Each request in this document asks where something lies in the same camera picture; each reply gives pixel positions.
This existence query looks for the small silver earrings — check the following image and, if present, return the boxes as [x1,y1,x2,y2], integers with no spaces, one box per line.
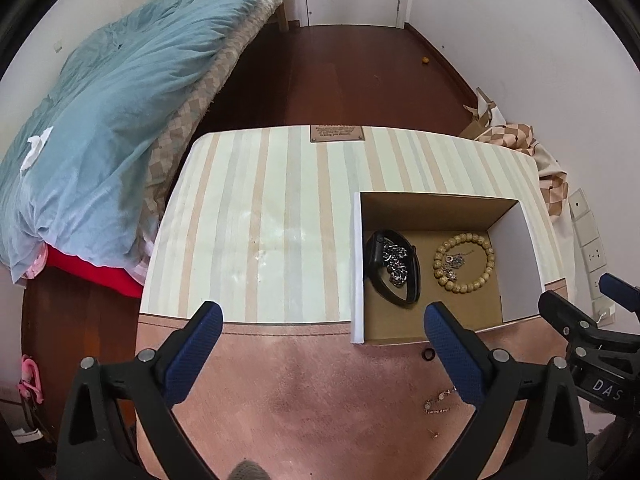
[434,250,474,284]

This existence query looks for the silver chain bracelet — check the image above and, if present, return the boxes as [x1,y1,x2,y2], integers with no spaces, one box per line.
[382,241,414,288]

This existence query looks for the black watch band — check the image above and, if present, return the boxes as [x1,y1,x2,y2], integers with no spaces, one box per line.
[364,230,421,307]

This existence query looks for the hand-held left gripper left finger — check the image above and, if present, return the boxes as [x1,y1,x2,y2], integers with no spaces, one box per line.
[57,301,236,480]

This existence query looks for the pink plastic hanger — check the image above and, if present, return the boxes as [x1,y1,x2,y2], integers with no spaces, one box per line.
[18,354,47,404]

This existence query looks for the brown label patch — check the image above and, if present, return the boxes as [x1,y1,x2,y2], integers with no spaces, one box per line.
[309,124,366,142]

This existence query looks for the white tissue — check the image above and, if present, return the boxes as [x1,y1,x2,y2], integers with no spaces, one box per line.
[20,127,54,174]

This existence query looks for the checkered beige mattress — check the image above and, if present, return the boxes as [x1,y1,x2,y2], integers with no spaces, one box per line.
[134,0,292,283]

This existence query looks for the striped pink table cover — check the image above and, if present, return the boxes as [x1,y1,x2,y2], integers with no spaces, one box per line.
[135,125,572,480]

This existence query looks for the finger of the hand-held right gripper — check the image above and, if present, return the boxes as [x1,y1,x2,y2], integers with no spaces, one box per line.
[537,290,640,348]
[598,273,640,312]

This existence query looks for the bed with blue duvet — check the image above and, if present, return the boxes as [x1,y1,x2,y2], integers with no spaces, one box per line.
[0,0,262,286]

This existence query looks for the white and brown cardboard box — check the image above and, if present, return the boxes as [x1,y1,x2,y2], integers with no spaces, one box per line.
[351,191,545,346]

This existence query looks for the rose gold chain bracelet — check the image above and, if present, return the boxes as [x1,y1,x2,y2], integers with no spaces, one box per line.
[422,386,459,415]

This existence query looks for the wooden bead bracelet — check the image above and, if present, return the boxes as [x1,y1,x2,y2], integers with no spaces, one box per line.
[432,232,496,292]

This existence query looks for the white wall socket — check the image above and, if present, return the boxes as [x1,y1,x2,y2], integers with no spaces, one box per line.
[581,240,609,274]
[591,298,619,327]

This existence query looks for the red cloth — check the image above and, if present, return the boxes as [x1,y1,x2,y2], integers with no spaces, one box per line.
[27,244,146,300]

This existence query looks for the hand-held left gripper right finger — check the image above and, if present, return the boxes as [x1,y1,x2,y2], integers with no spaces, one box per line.
[424,301,587,480]

